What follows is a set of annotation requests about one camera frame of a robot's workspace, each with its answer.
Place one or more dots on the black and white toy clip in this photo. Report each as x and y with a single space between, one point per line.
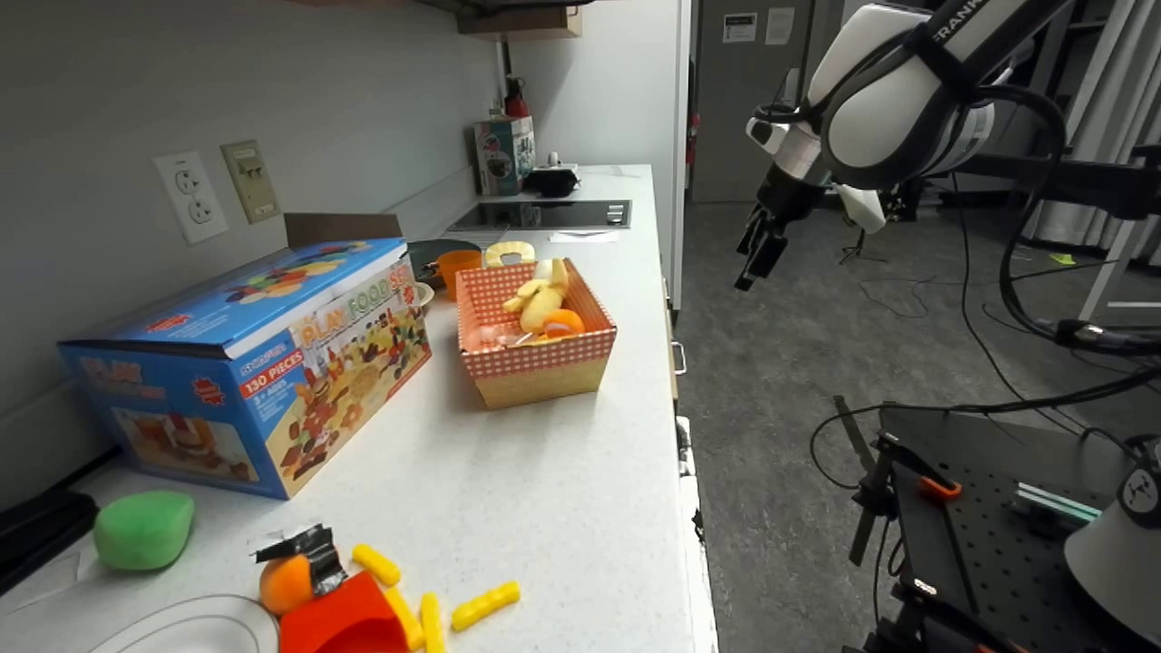
313 547

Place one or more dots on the white wall outlet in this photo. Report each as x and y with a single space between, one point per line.
189 195

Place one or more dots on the wooden wall cabinet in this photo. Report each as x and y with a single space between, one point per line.
521 16

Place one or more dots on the white round plate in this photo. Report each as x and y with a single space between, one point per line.
183 629

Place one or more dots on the black pot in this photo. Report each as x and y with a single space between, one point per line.
549 183

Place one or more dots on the green sponge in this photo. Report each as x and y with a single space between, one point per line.
142 533

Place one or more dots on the blue toy food box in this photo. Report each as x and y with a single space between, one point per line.
242 366

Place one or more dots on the pink toy food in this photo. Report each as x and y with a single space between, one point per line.
496 338

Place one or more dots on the black perforated breadboard table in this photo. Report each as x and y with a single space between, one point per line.
1003 557

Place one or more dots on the white paper sign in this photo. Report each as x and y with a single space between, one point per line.
738 27
781 23

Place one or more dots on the orange toy fruit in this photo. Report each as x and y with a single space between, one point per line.
562 325

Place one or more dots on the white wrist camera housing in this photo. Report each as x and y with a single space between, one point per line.
862 208

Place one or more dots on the grey door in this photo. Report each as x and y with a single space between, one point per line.
738 97

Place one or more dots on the dark grey round plate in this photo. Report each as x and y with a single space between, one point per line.
421 254

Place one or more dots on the orange checkered paper basket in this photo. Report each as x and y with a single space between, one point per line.
532 368

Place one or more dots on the round black gauge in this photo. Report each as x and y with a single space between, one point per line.
1145 483

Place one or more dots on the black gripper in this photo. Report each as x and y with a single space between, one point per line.
785 204

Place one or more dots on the yellow toy fry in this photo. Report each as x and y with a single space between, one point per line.
428 622
404 610
485 606
376 563

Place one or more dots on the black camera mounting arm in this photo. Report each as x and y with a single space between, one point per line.
1074 183

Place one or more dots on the teal hand tool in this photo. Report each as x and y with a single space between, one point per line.
1058 504

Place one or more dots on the red toy fries holder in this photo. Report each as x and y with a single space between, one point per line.
339 622

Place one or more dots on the red bottle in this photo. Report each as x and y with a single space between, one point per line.
518 98

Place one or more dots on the yellow banana plushie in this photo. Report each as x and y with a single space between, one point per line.
537 294

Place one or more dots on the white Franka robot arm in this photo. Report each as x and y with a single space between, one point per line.
893 109

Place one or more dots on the white stand leg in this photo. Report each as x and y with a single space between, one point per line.
1107 276

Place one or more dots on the white dome lamp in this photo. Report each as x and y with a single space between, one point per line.
1120 568

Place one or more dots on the black cooktop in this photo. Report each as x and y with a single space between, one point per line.
544 217

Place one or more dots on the orange plastic cup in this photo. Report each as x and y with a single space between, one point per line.
458 269

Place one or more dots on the black flat object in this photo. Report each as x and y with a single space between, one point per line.
41 533

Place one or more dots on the dark brown board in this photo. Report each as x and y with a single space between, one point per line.
339 229

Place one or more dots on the orange toy ball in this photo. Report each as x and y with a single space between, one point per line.
285 586

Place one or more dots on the beige wall switch plate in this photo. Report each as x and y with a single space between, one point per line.
248 183

